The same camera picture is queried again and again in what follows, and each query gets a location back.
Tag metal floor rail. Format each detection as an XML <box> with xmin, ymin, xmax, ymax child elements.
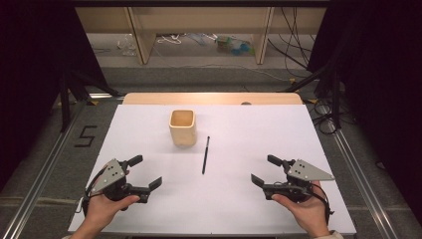
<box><xmin>317</xmin><ymin>105</ymin><xmax>400</xmax><ymax>239</ymax></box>
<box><xmin>0</xmin><ymin>99</ymin><xmax>88</xmax><ymax>239</ymax></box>

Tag thin white floor cable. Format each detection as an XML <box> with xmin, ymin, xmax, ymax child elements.
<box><xmin>151</xmin><ymin>45</ymin><xmax>294</xmax><ymax>84</ymax></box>

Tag clear plastic wrapping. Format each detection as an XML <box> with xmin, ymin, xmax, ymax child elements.
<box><xmin>116</xmin><ymin>33</ymin><xmax>138</xmax><ymax>57</ymax></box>

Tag white table board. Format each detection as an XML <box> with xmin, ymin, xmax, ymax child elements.
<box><xmin>68</xmin><ymin>104</ymin><xmax>357</xmax><ymax>236</ymax></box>

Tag coiled white cable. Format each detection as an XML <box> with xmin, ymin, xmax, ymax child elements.
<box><xmin>156</xmin><ymin>33</ymin><xmax>187</xmax><ymax>46</ymax></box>

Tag right hand-held gripper black cable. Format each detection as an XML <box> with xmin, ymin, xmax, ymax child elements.
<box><xmin>311</xmin><ymin>183</ymin><xmax>334</xmax><ymax>227</ymax></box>

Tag person's right hand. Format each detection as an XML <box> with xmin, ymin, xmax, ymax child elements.
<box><xmin>271</xmin><ymin>180</ymin><xmax>331</xmax><ymax>238</ymax></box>

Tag light wooden table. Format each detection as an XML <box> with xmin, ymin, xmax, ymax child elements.
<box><xmin>122</xmin><ymin>92</ymin><xmax>304</xmax><ymax>107</ymax></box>

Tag light wooden shelf unit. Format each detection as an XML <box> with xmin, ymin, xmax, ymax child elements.
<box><xmin>75</xmin><ymin>7</ymin><xmax>327</xmax><ymax>66</ymax></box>

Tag tangled black floor cables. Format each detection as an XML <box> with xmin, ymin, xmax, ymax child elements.
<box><xmin>310</xmin><ymin>99</ymin><xmax>343</xmax><ymax>135</ymax></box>

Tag black pen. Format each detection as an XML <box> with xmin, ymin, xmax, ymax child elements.
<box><xmin>201</xmin><ymin>135</ymin><xmax>211</xmax><ymax>175</ymax></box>

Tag person's left hand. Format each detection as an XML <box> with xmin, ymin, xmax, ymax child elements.
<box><xmin>83</xmin><ymin>193</ymin><xmax>141</xmax><ymax>231</ymax></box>

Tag clear bag of coloured things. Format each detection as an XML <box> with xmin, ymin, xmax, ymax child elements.
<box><xmin>214</xmin><ymin>34</ymin><xmax>256</xmax><ymax>57</ymax></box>

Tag square wooden pen holder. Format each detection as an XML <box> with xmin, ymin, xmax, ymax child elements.
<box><xmin>168</xmin><ymin>109</ymin><xmax>197</xmax><ymax>147</ymax></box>

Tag black tripod stand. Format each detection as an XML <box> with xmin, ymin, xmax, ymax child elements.
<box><xmin>281</xmin><ymin>64</ymin><xmax>343</xmax><ymax>130</ymax></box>
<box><xmin>59</xmin><ymin>70</ymin><xmax>121</xmax><ymax>133</ymax></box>

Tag dark curtain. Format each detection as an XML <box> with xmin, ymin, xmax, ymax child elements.
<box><xmin>307</xmin><ymin>0</ymin><xmax>422</xmax><ymax>227</ymax></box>
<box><xmin>0</xmin><ymin>0</ymin><xmax>111</xmax><ymax>194</ymax></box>

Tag hanging black cables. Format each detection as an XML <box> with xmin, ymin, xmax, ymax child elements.
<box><xmin>267</xmin><ymin>7</ymin><xmax>317</xmax><ymax>80</ymax></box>

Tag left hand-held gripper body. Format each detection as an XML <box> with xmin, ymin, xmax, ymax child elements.
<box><xmin>87</xmin><ymin>158</ymin><xmax>149</xmax><ymax>204</ymax></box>

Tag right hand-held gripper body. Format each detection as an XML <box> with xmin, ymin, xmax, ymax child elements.
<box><xmin>262</xmin><ymin>158</ymin><xmax>336</xmax><ymax>204</ymax></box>

